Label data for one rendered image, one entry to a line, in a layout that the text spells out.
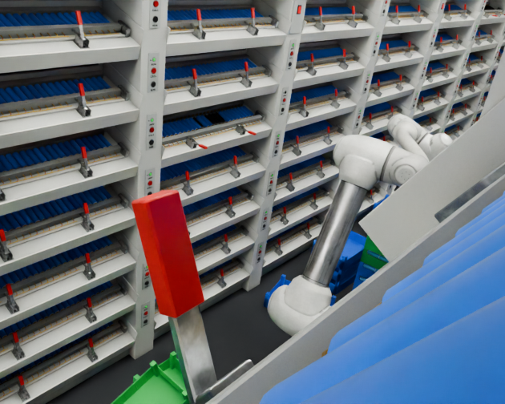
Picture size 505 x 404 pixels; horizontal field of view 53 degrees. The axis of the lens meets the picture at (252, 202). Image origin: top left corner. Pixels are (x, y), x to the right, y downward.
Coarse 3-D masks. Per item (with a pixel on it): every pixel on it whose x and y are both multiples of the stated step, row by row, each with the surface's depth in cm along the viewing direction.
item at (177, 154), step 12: (252, 108) 219; (264, 108) 215; (180, 120) 194; (264, 120) 217; (228, 132) 200; (264, 132) 212; (180, 144) 183; (204, 144) 188; (216, 144) 192; (228, 144) 198; (168, 156) 176; (180, 156) 180; (192, 156) 186
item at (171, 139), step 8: (240, 120) 206; (248, 120) 208; (256, 120) 212; (208, 128) 193; (216, 128) 195; (224, 128) 199; (232, 128) 201; (176, 136) 182; (184, 136) 184; (192, 136) 187; (208, 136) 192; (168, 144) 179
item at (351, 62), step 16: (304, 48) 237; (320, 48) 245; (336, 48) 254; (352, 48) 256; (304, 64) 225; (320, 64) 233; (336, 64) 241; (352, 64) 251; (304, 80) 219; (320, 80) 229
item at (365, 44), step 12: (348, 0) 251; (360, 0) 246; (372, 0) 242; (372, 12) 244; (384, 24) 251; (372, 36) 248; (360, 48) 254; (372, 48) 252; (372, 60) 257; (372, 72) 262; (348, 84) 264; (360, 84) 259; (348, 120) 270; (360, 120) 274; (336, 180) 286; (324, 216) 300
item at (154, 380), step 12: (156, 372) 189; (132, 384) 183; (144, 384) 189; (156, 384) 188; (168, 384) 188; (120, 396) 180; (132, 396) 185; (144, 396) 185; (156, 396) 185; (168, 396) 184; (180, 396) 184
